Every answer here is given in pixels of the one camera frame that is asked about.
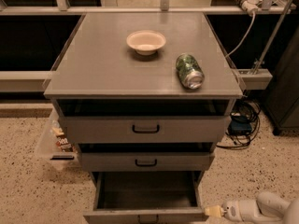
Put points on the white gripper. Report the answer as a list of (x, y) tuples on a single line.
[(233, 210)]

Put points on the grey bottom drawer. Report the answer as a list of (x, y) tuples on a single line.
[(147, 198)]

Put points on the grey drawer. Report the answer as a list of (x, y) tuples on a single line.
[(145, 162), (147, 198), (85, 130)]

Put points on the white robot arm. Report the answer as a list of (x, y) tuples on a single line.
[(266, 208)]

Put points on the grey middle drawer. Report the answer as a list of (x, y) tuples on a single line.
[(145, 162)]

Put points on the grey top drawer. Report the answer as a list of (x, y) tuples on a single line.
[(85, 130)]

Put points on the grey drawer cabinet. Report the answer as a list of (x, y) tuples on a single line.
[(101, 76)]

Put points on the blue box on floor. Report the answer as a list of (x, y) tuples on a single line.
[(239, 125)]

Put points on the dark cabinet at right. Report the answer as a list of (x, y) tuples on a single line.
[(281, 101)]

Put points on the green soda can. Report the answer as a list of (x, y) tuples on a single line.
[(189, 72)]

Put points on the snack bag in bin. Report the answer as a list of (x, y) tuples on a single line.
[(62, 142)]

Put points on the clear plastic snack bin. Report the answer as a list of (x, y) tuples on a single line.
[(47, 150)]

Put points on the white paper bowl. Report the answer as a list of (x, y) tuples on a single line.
[(146, 42)]

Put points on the white power strip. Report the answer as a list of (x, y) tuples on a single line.
[(250, 6)]

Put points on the metal diagonal pole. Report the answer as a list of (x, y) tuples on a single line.
[(257, 64)]

